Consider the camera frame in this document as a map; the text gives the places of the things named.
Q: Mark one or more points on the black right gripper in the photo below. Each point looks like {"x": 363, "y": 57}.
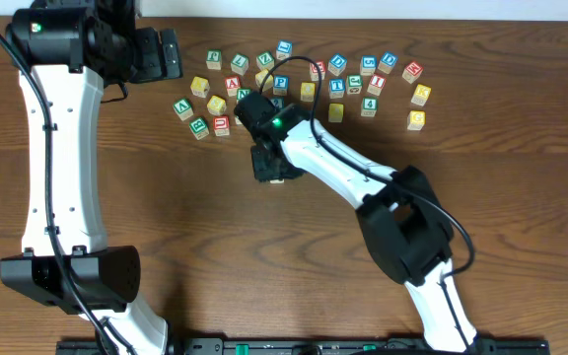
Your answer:
{"x": 268, "y": 169}

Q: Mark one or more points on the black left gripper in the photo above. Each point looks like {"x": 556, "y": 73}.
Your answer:
{"x": 169, "y": 54}

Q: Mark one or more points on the yellow o block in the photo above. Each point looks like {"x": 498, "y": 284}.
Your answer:
{"x": 307, "y": 92}
{"x": 335, "y": 112}

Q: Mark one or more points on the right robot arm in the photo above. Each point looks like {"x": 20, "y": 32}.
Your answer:
{"x": 406, "y": 230}

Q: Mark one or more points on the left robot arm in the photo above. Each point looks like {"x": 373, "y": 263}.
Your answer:
{"x": 68, "y": 53}

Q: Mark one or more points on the yellow K letter block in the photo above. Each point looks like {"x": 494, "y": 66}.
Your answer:
{"x": 200, "y": 87}

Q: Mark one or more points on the green J letter block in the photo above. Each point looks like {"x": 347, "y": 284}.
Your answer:
{"x": 214, "y": 59}

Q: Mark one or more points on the green V letter block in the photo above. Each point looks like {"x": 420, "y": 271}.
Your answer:
{"x": 183, "y": 109}

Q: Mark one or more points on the red U block lower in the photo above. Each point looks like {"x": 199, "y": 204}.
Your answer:
{"x": 221, "y": 125}

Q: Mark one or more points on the red u block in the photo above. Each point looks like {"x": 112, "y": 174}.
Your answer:
{"x": 317, "y": 71}
{"x": 221, "y": 125}

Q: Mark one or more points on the blue 2 number block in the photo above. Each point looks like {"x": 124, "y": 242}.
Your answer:
{"x": 278, "y": 102}

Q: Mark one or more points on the green N letter block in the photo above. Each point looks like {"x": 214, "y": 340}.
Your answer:
{"x": 242, "y": 93}

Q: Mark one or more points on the yellow S block lower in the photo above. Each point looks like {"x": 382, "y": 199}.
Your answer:
{"x": 216, "y": 105}

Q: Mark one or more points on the yellow s block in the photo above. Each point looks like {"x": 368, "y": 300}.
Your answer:
{"x": 216, "y": 105}
{"x": 264, "y": 80}

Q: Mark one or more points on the red A letter block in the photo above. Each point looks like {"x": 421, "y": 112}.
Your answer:
{"x": 232, "y": 84}

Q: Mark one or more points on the green B letter block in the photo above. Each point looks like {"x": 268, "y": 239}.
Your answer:
{"x": 199, "y": 128}

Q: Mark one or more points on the blue P letter block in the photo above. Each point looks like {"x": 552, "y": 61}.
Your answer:
{"x": 280, "y": 85}

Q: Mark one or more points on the yellow S block upper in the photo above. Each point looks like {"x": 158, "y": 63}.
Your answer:
{"x": 264, "y": 80}

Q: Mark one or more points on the red U block upper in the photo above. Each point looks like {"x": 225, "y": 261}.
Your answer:
{"x": 317, "y": 71}

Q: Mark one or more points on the blue T letter block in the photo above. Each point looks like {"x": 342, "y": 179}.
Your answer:
{"x": 336, "y": 88}

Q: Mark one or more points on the green Z letter block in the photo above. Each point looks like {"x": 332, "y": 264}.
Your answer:
{"x": 265, "y": 61}

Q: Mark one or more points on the blue L block top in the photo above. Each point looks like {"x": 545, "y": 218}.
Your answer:
{"x": 284, "y": 49}

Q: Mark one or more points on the green 4 number block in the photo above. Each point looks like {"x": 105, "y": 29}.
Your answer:
{"x": 369, "y": 107}

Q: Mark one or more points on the green J block right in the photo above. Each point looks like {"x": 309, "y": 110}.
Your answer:
{"x": 354, "y": 84}

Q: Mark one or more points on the blue D block left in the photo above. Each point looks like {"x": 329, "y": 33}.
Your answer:
{"x": 337, "y": 64}

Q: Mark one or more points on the blue d block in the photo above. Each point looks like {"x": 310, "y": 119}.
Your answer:
{"x": 337, "y": 64}
{"x": 387, "y": 62}

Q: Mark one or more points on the red I letter block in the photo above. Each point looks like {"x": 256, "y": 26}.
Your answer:
{"x": 376, "y": 84}

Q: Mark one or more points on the blue 5 number block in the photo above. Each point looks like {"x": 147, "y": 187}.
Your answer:
{"x": 368, "y": 65}

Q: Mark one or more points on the yellow G letter block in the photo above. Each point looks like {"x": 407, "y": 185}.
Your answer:
{"x": 416, "y": 120}

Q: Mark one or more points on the blue D block right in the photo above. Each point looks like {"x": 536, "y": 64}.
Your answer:
{"x": 387, "y": 62}

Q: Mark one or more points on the yellow K block right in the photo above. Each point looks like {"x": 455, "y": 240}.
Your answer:
{"x": 421, "y": 95}

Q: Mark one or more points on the red E block upper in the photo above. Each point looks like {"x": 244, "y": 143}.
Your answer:
{"x": 412, "y": 71}

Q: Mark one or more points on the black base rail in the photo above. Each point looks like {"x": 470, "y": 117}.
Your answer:
{"x": 217, "y": 346}

